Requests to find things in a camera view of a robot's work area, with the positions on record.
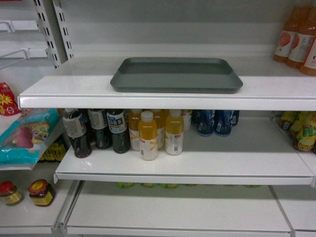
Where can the grey-silver rectangular tray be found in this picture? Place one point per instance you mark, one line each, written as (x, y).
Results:
(176, 75)

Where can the front yellow juice bottle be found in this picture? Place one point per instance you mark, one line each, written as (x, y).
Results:
(148, 134)

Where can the yellow juice bottle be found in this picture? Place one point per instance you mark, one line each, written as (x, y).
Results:
(133, 121)
(174, 132)
(148, 134)

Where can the right yellow juice bottle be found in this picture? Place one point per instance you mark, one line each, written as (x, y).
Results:
(174, 132)

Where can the rear yellow juice bottle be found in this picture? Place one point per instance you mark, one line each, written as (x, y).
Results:
(133, 121)

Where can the dark tea bottle right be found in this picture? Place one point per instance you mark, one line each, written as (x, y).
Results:
(119, 130)

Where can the dark tea bottle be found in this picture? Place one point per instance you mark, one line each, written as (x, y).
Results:
(99, 124)
(119, 130)
(77, 132)

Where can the blue water bottle left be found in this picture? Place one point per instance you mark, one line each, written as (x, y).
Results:
(206, 122)

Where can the blue water bottle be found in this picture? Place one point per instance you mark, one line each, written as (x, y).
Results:
(206, 122)
(223, 122)

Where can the dark tea bottle middle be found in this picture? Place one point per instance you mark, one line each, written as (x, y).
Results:
(99, 124)

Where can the blue water bottle right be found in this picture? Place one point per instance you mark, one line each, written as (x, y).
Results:
(223, 122)

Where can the dark tea bottle left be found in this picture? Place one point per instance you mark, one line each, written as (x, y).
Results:
(77, 132)

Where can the white upper shelf board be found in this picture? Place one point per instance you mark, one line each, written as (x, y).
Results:
(84, 82)

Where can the white bottom shelf board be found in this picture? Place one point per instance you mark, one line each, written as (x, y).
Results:
(102, 208)

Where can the teal snack bag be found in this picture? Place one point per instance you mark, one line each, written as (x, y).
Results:
(25, 141)

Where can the red-lid sauce jar right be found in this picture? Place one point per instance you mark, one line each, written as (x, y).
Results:
(41, 193)

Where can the white slotted shelf upright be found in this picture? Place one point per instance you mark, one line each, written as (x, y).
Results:
(52, 23)

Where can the red snack pouch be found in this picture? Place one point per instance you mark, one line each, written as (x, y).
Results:
(8, 105)

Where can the orange juice bottle right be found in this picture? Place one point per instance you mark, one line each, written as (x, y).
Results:
(309, 54)

